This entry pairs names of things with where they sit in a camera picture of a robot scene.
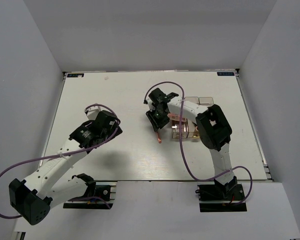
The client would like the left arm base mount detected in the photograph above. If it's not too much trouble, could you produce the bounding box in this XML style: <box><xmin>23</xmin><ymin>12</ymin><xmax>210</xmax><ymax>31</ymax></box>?
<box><xmin>63</xmin><ymin>182</ymin><xmax>117</xmax><ymax>210</ymax></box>

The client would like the clear acrylic drawer organizer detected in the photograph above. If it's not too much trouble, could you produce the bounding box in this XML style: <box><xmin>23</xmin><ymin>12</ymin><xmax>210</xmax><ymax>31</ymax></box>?
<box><xmin>167</xmin><ymin>96</ymin><xmax>214</xmax><ymax>139</ymax></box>

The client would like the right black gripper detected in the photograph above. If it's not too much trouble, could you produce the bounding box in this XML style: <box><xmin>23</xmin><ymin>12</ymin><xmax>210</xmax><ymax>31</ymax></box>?
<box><xmin>146</xmin><ymin>106</ymin><xmax>170</xmax><ymax>132</ymax></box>

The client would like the square pink eyeshadow palette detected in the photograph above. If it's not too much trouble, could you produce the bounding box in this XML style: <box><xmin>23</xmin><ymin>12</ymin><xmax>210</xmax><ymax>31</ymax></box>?
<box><xmin>167</xmin><ymin>113</ymin><xmax>187</xmax><ymax>122</ymax></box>

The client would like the pink lip pencil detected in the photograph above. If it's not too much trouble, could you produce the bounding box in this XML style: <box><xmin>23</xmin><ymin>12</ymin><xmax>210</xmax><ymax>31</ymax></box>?
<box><xmin>155</xmin><ymin>131</ymin><xmax>162</xmax><ymax>144</ymax></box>

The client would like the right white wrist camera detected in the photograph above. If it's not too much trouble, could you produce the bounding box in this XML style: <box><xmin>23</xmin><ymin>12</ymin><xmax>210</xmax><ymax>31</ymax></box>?
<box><xmin>143</xmin><ymin>98</ymin><xmax>156</xmax><ymax>112</ymax></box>

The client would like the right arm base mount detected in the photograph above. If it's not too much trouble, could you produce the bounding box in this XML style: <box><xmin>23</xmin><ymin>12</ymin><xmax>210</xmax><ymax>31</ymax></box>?
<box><xmin>195</xmin><ymin>184</ymin><xmax>247</xmax><ymax>213</ymax></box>

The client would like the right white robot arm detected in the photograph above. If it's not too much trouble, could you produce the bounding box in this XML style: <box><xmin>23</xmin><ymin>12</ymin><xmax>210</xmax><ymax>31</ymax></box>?
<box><xmin>144</xmin><ymin>87</ymin><xmax>238</xmax><ymax>200</ymax></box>

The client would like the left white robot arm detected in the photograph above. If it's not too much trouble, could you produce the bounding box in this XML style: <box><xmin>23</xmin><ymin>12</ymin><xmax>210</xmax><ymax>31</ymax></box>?
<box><xmin>8</xmin><ymin>110</ymin><xmax>123</xmax><ymax>226</ymax></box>

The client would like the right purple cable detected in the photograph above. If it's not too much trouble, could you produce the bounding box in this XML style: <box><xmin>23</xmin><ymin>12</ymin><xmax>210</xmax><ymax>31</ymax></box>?
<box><xmin>143</xmin><ymin>81</ymin><xmax>253</xmax><ymax>206</ymax></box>

